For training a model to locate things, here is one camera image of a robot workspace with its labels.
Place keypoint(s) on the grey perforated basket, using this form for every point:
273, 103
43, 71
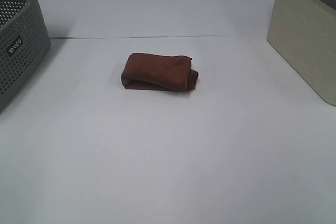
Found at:
24, 45

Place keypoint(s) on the beige storage bin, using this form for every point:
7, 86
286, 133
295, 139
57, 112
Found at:
303, 33

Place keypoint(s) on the brown towel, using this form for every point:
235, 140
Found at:
155, 72

